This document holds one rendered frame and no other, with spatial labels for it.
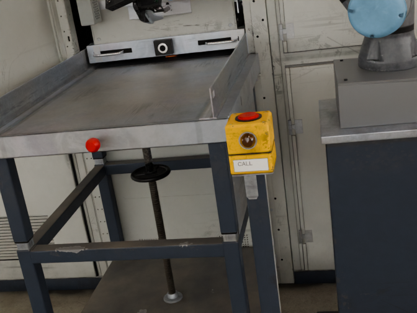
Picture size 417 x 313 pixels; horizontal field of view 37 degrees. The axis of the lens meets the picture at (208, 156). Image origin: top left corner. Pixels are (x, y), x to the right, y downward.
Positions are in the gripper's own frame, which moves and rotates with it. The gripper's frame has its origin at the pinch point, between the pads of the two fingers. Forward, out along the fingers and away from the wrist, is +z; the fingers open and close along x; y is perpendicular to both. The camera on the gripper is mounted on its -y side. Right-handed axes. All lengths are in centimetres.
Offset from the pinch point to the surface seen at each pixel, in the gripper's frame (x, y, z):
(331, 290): -86, 47, 55
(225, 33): -2.5, 20.2, 17.0
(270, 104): -24.8, 32.6, 26.2
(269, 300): -83, 37, -43
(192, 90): -30.0, 16.5, -17.1
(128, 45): -2.6, -12.6, 17.4
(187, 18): 3.2, 8.1, 15.2
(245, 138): -53, 37, -64
